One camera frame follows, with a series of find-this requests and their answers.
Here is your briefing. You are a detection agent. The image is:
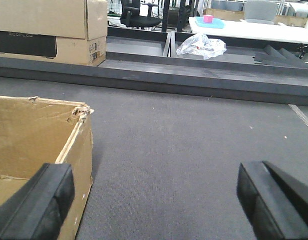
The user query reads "large EcoFlow cardboard box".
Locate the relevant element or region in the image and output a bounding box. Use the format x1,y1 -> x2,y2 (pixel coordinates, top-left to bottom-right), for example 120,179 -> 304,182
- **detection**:
0,0 -> 108,66

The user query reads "light blue tray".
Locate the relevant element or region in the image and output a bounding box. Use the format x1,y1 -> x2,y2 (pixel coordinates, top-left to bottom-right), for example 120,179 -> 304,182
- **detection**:
194,16 -> 225,29

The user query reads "white table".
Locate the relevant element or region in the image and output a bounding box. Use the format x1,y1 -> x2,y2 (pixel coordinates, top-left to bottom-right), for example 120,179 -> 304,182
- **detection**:
189,17 -> 308,44

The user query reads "black raised table ledge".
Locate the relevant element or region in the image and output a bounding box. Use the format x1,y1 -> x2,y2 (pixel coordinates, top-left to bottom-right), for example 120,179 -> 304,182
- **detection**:
0,52 -> 308,106

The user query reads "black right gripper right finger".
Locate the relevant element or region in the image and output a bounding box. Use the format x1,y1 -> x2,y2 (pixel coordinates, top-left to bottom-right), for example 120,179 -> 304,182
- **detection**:
236,161 -> 308,240

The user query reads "black office chair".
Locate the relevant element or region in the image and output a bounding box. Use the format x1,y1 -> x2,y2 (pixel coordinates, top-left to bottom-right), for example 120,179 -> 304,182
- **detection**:
120,0 -> 161,30

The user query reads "grey office chair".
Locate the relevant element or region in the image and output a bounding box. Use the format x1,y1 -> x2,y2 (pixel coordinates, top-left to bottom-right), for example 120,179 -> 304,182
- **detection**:
243,0 -> 278,25

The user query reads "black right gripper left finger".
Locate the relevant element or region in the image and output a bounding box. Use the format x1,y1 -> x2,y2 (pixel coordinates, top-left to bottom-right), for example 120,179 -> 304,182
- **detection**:
0,163 -> 75,240

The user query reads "clear plastic bag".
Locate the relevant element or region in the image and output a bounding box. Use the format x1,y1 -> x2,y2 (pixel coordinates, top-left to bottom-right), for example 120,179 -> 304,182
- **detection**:
176,33 -> 227,60

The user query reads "plain brown cardboard box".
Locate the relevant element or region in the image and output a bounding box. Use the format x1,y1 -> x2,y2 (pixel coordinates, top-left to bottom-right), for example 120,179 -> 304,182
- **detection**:
0,96 -> 93,240

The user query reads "black vertical post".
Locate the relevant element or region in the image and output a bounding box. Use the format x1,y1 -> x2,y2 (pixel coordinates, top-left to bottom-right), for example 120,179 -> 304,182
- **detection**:
161,0 -> 170,33

